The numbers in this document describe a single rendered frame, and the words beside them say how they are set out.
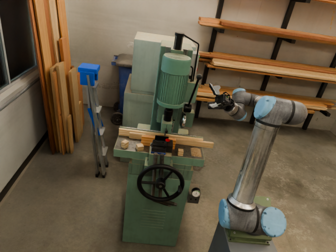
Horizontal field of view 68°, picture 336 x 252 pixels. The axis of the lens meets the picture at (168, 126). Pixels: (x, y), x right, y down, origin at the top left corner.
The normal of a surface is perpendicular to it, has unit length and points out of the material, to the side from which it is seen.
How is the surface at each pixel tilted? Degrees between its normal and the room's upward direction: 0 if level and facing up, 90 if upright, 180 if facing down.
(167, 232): 90
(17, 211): 0
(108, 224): 0
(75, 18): 90
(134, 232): 90
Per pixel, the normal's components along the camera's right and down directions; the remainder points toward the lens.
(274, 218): 0.19, -0.27
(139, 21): 0.04, 0.48
